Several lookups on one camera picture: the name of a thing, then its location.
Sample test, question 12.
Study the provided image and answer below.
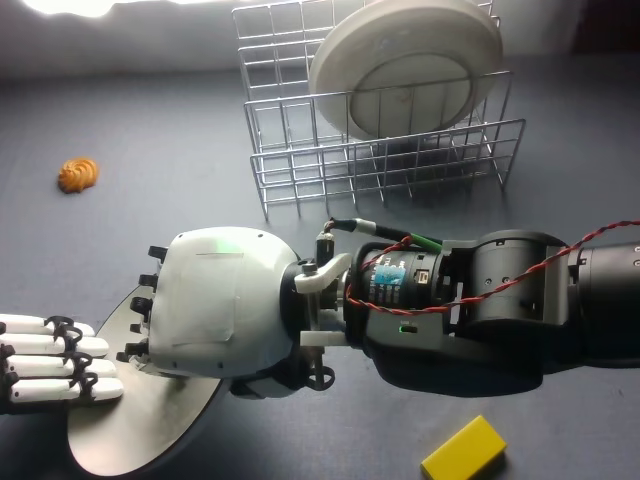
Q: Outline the yellow rectangular block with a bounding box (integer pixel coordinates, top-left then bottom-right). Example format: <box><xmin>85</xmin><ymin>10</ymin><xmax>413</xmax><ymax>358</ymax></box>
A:
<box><xmin>419</xmin><ymin>414</ymin><xmax>508</xmax><ymax>480</ymax></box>

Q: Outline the white plate with black rim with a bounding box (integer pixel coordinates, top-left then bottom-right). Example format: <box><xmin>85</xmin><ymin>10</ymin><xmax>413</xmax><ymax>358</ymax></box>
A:
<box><xmin>66</xmin><ymin>284</ymin><xmax>224</xmax><ymax>476</ymax></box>
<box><xmin>308</xmin><ymin>0</ymin><xmax>504</xmax><ymax>141</ymax></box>

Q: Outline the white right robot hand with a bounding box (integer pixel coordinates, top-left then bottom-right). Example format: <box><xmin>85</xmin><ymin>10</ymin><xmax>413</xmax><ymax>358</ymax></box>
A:
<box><xmin>115</xmin><ymin>227</ymin><xmax>301</xmax><ymax>399</ymax></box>

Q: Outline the red and black twisted wire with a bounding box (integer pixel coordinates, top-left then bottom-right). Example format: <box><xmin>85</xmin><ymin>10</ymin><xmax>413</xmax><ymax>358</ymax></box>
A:
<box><xmin>344</xmin><ymin>219</ymin><xmax>640</xmax><ymax>321</ymax></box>

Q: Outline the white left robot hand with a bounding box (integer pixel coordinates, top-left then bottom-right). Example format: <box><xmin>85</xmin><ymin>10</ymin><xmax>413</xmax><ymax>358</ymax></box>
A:
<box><xmin>0</xmin><ymin>313</ymin><xmax>125</xmax><ymax>416</ymax></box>

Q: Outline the orange swirl cookie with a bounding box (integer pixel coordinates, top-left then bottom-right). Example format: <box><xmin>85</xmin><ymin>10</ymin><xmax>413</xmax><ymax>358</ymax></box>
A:
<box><xmin>57</xmin><ymin>156</ymin><xmax>100</xmax><ymax>195</ymax></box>

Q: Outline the green and black cable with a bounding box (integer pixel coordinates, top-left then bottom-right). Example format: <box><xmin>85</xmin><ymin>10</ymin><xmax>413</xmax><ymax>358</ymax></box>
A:
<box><xmin>324</xmin><ymin>217</ymin><xmax>446</xmax><ymax>250</ymax></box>

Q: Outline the silver wire rack shelf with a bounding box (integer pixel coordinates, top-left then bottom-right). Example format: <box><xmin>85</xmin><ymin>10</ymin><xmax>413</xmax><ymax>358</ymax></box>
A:
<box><xmin>232</xmin><ymin>0</ymin><xmax>527</xmax><ymax>222</ymax></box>

